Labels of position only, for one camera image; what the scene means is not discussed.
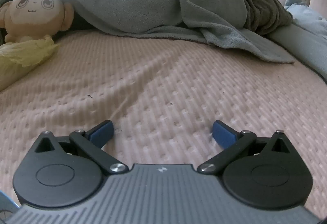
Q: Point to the dark green blanket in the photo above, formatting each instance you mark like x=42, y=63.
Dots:
x=260, y=4

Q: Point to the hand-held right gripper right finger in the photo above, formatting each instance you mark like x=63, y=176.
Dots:
x=223, y=134

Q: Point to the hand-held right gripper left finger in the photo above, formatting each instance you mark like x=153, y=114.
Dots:
x=102, y=133

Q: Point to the blue-grey blanket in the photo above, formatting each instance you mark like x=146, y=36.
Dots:
x=127, y=1

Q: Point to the beige plush monkey toy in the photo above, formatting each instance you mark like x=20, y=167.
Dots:
x=33, y=14

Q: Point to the pink textured bed cover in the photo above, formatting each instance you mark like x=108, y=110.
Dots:
x=163, y=86

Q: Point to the light blue pillow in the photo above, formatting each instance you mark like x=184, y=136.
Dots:
x=309, y=19

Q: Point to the napa cabbage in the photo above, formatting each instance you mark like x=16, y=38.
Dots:
x=23, y=55

